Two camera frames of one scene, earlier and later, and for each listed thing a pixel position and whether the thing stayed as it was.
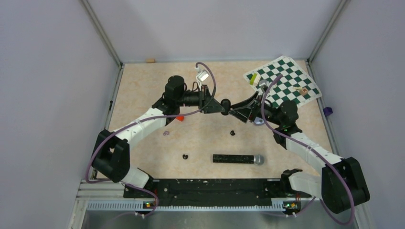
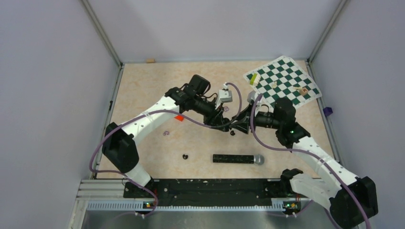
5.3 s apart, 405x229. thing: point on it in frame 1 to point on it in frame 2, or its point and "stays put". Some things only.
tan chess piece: x=303 y=91 stays put
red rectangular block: x=180 y=118 stays put
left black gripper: x=213 y=107 to x=215 y=119
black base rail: x=212 y=192 stays put
